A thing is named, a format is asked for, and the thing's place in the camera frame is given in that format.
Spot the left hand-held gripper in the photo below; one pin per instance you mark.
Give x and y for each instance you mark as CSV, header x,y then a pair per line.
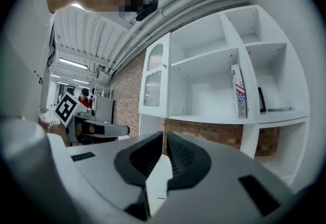
x,y
68,111

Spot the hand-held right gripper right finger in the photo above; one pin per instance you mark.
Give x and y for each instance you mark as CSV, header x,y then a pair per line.
x,y
224,172

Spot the black picture frame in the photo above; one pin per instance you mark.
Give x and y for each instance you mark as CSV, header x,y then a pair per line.
x,y
261,100

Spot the grey pen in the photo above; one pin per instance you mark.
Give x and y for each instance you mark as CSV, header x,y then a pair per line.
x,y
280,109

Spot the person's white shirt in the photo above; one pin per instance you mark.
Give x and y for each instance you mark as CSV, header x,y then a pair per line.
x,y
23,70

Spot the white object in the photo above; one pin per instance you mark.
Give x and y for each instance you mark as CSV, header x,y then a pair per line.
x,y
158,187

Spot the white open shelf unit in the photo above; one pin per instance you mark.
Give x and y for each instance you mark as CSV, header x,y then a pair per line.
x,y
211,83

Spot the long ceiling light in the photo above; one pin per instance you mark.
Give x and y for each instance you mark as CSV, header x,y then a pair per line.
x,y
55,75
73,63
81,81

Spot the grey metal cabinet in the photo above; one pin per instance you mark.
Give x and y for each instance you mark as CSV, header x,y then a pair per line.
x,y
104,109

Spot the white glass-panel cabinet door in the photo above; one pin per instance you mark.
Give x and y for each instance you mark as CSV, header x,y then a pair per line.
x,y
154,78

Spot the flag-print book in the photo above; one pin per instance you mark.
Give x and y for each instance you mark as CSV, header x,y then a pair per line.
x,y
240,95

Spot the black head-worn camera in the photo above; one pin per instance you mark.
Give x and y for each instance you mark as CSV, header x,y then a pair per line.
x,y
146,9

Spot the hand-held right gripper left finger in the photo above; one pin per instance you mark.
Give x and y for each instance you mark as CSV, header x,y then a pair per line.
x,y
102,167

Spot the person's left forearm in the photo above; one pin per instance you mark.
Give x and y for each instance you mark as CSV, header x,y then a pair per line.
x,y
59,134

